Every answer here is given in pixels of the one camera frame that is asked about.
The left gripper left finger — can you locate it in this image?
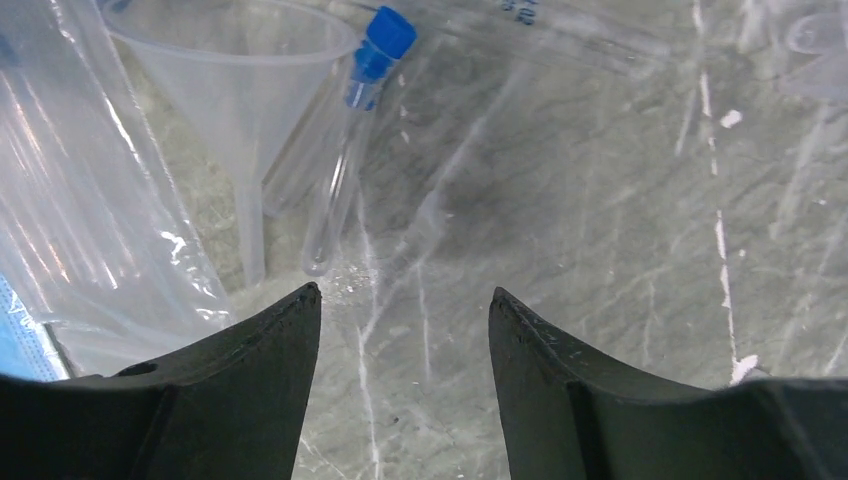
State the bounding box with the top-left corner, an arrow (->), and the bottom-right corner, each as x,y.
1,283 -> 321,479

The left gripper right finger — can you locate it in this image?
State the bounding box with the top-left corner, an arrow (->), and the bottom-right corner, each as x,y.
489,288 -> 847,479

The clear plastic funnel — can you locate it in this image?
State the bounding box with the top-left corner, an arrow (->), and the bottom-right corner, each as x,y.
101,1 -> 357,287

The blue capped test tube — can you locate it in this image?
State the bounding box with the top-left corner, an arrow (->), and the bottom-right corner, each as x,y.
301,5 -> 417,277

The clear plastic bag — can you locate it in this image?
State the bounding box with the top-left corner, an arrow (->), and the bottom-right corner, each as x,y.
1,1 -> 233,376

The clear test tube rack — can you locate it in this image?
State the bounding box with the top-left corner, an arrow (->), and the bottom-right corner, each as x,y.
779,1 -> 847,102

